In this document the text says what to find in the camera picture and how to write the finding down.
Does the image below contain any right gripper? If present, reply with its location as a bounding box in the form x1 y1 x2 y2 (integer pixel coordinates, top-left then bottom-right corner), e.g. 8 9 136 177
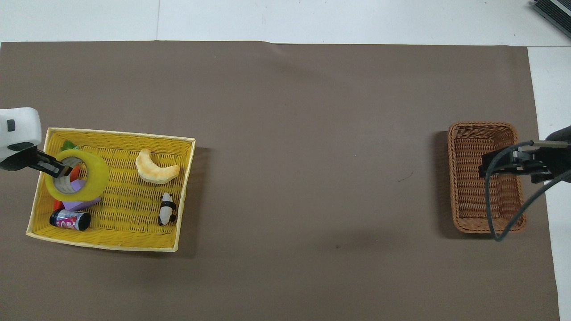
537 126 571 182

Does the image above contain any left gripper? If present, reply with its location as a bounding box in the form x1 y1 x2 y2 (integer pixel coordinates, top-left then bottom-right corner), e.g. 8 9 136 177
0 148 41 173

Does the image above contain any yellow tape roll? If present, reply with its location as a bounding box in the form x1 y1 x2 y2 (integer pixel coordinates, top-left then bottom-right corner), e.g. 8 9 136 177
44 149 110 202

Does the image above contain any brown wicker basket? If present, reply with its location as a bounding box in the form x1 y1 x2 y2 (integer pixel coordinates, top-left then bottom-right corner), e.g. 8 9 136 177
447 122 527 234

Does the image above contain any yellow woven basket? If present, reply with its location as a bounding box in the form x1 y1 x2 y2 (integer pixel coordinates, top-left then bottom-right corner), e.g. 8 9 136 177
25 127 196 253

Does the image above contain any purple block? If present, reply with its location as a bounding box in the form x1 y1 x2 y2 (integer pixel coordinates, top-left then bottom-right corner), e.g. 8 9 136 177
62 178 102 211

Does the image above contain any small printed can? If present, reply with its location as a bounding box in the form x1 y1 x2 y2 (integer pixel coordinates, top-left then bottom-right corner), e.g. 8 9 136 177
49 209 92 231

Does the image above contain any croissant-shaped bread toy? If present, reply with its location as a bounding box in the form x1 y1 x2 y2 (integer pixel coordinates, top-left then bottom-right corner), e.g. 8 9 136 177
135 148 181 185

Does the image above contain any black stand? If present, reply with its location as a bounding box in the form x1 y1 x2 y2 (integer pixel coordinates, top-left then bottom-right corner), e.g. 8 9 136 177
532 0 571 33

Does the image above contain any panda figurine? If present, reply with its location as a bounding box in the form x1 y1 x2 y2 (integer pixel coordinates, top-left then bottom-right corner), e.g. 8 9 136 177
157 192 178 226

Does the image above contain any black cable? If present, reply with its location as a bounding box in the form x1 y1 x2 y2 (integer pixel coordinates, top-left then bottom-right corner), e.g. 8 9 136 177
485 140 571 242

